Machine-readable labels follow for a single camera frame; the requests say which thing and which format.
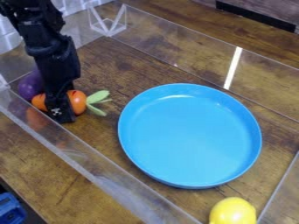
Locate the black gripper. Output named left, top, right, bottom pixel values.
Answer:
left=34, top=40, right=80, bottom=123

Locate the orange toy carrot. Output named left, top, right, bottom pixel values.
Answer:
left=32, top=90, right=110, bottom=116

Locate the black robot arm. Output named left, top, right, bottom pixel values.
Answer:
left=0, top=0, right=80, bottom=123

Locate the purple toy eggplant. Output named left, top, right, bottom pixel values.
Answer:
left=17, top=69, right=44, bottom=101

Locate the blue round plate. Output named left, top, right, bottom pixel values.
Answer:
left=117, top=83, right=261, bottom=189

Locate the blue object at corner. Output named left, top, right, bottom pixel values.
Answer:
left=0, top=192, right=26, bottom=224

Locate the yellow toy lemon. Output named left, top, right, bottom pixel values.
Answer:
left=209, top=197, right=257, bottom=224

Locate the clear acrylic tray wall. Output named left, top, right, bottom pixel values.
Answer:
left=0, top=0, right=299, bottom=224

